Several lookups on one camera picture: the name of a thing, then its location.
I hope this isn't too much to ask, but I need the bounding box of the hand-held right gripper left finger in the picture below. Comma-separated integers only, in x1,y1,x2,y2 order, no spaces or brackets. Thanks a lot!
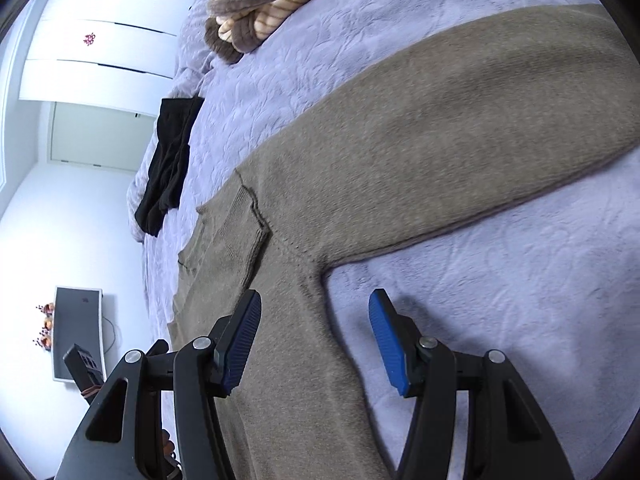
55,289,262,480

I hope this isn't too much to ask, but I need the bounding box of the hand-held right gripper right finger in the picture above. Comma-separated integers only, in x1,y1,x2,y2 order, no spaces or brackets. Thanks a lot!
368,288,576,480

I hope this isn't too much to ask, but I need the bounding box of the brown knit sweater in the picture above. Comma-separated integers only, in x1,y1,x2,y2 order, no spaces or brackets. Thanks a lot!
167,4,636,480

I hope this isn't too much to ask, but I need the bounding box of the grey flat monitor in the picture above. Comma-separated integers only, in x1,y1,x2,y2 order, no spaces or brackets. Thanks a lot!
52,286,105,385

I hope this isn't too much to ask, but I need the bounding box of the orange flower decoration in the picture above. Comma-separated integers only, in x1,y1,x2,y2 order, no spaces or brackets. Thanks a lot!
32,302,56,352

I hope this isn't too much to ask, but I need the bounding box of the purple embossed blanket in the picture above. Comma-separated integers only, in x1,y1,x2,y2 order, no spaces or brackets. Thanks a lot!
125,0,640,480

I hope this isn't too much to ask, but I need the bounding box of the black garment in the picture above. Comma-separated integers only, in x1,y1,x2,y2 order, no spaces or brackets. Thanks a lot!
134,96,206,238

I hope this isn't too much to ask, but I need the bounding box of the white door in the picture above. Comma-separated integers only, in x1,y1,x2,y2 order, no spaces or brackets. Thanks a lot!
47,101,158,173

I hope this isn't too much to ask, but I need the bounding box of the beige striped garment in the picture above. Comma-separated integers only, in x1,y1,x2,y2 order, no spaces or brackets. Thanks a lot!
197,0,346,65

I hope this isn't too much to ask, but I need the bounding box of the white wardrobe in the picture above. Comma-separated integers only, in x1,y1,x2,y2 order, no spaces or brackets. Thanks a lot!
17,0,206,118

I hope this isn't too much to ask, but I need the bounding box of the black cable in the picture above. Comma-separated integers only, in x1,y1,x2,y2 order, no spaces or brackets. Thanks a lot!
102,316,122,357

